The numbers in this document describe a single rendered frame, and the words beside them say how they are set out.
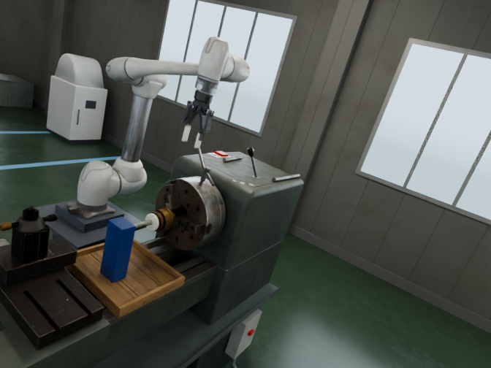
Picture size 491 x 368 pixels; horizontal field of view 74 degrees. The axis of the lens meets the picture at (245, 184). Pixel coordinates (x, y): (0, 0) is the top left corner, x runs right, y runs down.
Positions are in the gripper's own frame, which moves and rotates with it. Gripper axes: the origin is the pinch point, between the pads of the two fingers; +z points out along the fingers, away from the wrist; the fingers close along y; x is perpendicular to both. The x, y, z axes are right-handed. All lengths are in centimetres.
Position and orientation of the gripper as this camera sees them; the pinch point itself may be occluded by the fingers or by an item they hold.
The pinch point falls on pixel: (191, 138)
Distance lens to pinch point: 142.6
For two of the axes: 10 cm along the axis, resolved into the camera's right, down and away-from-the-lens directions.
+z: -3.1, 8.9, 3.3
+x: 5.5, -1.1, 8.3
